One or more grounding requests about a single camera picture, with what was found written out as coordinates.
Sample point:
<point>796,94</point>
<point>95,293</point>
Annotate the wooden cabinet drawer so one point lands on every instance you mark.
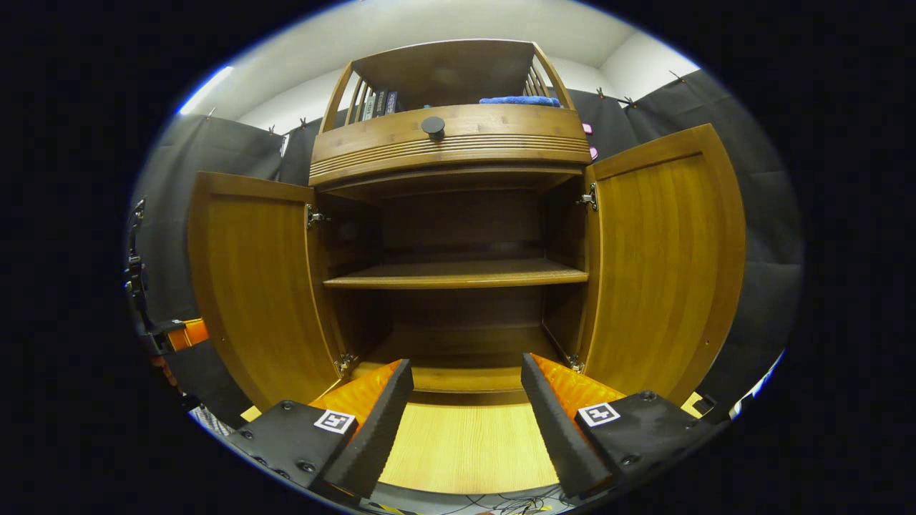
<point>501,139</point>

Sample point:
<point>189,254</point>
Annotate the blue folded cloth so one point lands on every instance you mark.
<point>519,101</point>

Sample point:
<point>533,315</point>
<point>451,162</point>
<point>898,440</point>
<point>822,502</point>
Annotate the black backdrop cloth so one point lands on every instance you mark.
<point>215,150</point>

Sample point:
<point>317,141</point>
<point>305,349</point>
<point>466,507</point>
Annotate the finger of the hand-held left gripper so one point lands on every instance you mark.
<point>189,334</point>

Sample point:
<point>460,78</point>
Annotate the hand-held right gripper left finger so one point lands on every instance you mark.
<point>372,436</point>

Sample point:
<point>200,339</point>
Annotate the black table clamp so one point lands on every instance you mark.
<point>705,404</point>

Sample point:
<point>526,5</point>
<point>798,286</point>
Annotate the black round drawer knob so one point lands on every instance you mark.
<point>433,127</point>

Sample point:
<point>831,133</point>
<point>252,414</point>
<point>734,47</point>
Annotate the grey book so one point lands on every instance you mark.
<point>368,107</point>

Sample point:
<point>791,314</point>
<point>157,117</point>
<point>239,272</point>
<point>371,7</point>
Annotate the wooden double-door shoe cabinet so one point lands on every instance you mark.
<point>458,71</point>

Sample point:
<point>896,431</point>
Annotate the dark book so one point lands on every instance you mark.
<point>386,104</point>

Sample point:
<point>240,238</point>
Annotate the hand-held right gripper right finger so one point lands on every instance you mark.
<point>562,436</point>

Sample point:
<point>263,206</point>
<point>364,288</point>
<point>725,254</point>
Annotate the wooden cabinet inner shelf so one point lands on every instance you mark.
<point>458,274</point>

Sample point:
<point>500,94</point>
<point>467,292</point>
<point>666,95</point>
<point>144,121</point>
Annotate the wooden cabinet door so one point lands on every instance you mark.
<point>257,286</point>
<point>665,265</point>

